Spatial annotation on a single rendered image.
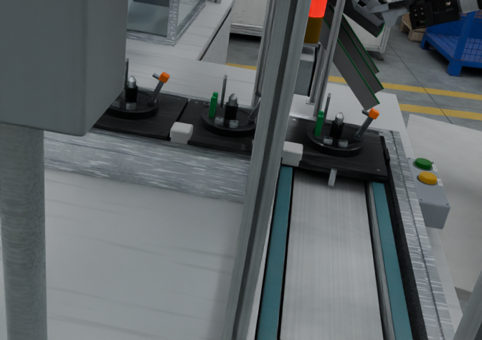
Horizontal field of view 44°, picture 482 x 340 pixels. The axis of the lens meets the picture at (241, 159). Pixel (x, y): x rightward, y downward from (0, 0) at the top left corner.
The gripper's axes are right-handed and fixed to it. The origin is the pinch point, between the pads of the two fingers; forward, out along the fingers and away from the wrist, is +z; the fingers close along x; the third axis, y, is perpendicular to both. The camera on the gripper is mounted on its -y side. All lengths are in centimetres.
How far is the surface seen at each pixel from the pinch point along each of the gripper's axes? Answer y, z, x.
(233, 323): 29, -3, -104
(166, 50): -1, 87, 31
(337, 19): 0.5, 7.6, -9.7
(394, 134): 32.6, -0.4, -5.7
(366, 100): 23.0, 6.0, -3.6
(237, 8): -17, 202, 328
